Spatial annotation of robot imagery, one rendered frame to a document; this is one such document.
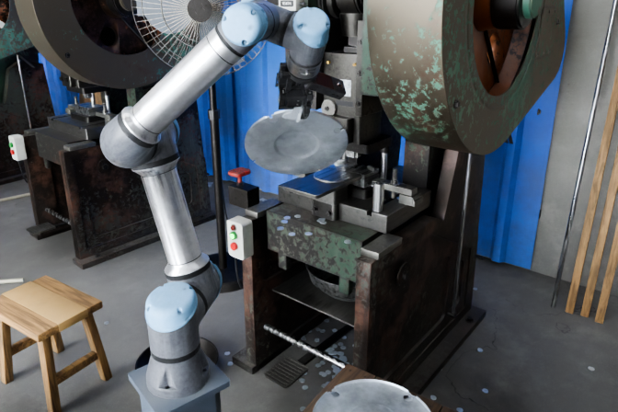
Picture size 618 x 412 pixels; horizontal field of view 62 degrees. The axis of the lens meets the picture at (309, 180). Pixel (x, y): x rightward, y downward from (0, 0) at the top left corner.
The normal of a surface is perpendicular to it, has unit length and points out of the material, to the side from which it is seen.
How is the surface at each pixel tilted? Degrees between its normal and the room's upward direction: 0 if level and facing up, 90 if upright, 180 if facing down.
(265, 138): 127
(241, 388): 0
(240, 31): 90
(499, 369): 0
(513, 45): 63
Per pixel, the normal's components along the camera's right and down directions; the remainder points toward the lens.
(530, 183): -0.62, 0.25
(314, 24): 0.15, -0.44
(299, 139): 0.05, 0.83
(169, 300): -0.02, -0.90
